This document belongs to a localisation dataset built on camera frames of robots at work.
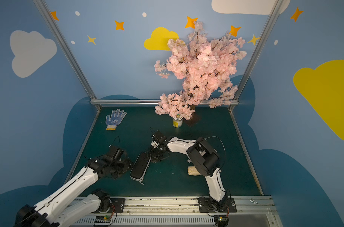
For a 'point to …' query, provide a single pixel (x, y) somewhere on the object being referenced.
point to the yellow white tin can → (177, 122)
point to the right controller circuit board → (221, 220)
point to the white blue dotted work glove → (116, 116)
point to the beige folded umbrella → (192, 171)
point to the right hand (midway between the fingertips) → (149, 157)
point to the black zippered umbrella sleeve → (140, 167)
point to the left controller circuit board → (106, 219)
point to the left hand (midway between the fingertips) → (131, 166)
